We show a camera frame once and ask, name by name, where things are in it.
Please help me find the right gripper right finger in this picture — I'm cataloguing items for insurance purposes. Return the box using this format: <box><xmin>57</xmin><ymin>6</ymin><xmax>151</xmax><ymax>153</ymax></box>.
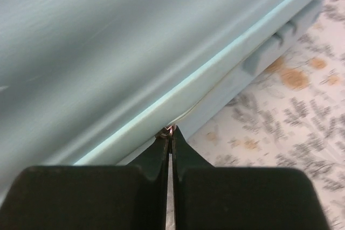
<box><xmin>172</xmin><ymin>129</ymin><xmax>329</xmax><ymax>229</ymax></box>

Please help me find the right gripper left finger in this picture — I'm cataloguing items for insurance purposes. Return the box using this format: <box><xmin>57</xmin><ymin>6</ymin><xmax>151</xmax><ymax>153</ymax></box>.
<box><xmin>1</xmin><ymin>138</ymin><xmax>169</xmax><ymax>229</ymax></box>

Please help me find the light blue suitcase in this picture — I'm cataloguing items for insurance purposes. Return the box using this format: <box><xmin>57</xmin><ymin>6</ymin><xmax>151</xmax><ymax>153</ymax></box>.
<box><xmin>0</xmin><ymin>0</ymin><xmax>337</xmax><ymax>171</ymax></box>

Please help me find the floral patterned table mat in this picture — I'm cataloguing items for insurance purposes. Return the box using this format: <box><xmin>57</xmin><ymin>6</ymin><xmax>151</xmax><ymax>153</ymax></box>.
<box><xmin>189</xmin><ymin>0</ymin><xmax>344</xmax><ymax>229</ymax></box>

